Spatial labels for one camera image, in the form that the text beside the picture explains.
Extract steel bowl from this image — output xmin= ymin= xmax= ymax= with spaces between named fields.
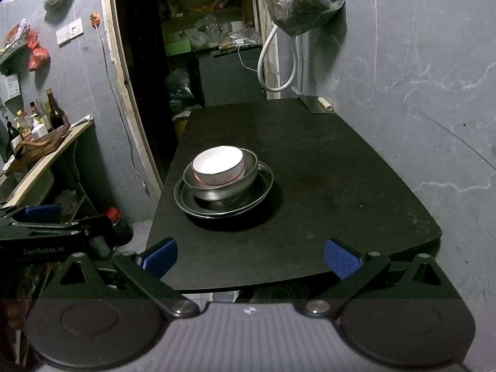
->
xmin=182 ymin=149 xmax=259 ymax=201

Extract red-lid jar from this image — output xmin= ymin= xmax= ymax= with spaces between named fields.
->
xmin=103 ymin=206 xmax=135 ymax=247

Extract dark plastic bags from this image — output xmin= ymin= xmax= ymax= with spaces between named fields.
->
xmin=164 ymin=69 xmax=203 ymax=116

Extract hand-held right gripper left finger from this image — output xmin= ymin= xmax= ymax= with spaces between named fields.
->
xmin=39 ymin=238 xmax=201 ymax=317

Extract red plastic bag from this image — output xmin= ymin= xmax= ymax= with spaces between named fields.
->
xmin=26 ymin=29 xmax=51 ymax=72

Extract white paper box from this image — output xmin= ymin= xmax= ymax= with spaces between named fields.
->
xmin=0 ymin=73 xmax=21 ymax=102

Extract grey wall cable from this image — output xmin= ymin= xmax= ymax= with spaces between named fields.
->
xmin=98 ymin=26 xmax=150 ymax=197

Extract metal wall rack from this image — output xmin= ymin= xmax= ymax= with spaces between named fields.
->
xmin=0 ymin=19 xmax=32 ymax=67

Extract white wall switch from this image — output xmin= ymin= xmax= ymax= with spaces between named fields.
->
xmin=56 ymin=18 xmax=84 ymax=46

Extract steel plate with sticker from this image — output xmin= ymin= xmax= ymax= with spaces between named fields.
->
xmin=174 ymin=160 xmax=274 ymax=216

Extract white cable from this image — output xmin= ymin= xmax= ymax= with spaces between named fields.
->
xmin=236 ymin=42 xmax=265 ymax=73

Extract wooden door frame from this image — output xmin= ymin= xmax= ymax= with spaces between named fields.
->
xmin=96 ymin=0 xmax=164 ymax=203

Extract white hose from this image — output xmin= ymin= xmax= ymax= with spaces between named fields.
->
xmin=257 ymin=22 xmax=299 ymax=94

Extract cleaver with cream handle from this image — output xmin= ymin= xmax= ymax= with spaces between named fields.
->
xmin=292 ymin=87 xmax=334 ymax=114

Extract dark cabinet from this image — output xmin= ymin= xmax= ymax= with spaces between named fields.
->
xmin=197 ymin=44 xmax=269 ymax=108

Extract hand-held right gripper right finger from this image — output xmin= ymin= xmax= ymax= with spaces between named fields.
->
xmin=302 ymin=239 xmax=463 ymax=317

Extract large white bowl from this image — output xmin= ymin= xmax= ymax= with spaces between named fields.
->
xmin=192 ymin=145 xmax=247 ymax=188

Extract wooden cutting board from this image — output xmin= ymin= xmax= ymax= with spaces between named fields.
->
xmin=3 ymin=123 xmax=73 ymax=176

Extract white plastic bottle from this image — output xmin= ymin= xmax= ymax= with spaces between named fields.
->
xmin=31 ymin=118 xmax=48 ymax=141

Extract yellow-cap bottle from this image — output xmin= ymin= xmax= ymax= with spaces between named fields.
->
xmin=15 ymin=110 xmax=34 ymax=141

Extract clear bag with dark contents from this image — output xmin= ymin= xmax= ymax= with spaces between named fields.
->
xmin=265 ymin=0 xmax=346 ymax=36

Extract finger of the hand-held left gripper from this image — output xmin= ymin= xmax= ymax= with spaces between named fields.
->
xmin=0 ymin=203 xmax=63 ymax=228
xmin=75 ymin=215 xmax=116 ymax=251

